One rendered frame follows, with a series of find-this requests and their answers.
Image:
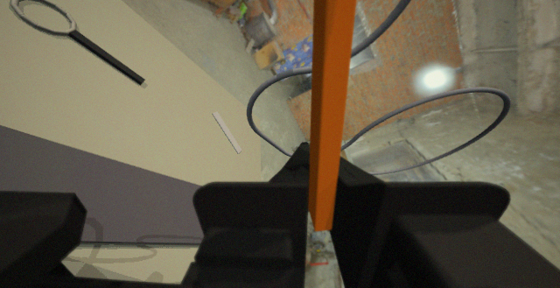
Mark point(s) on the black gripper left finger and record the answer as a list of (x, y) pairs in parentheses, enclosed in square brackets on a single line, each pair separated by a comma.
[(280, 203)]

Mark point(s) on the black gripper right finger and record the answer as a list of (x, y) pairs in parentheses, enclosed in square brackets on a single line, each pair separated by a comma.
[(366, 206)]

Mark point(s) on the grey ring with black handle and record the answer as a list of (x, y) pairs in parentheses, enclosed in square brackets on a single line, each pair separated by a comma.
[(74, 34)]

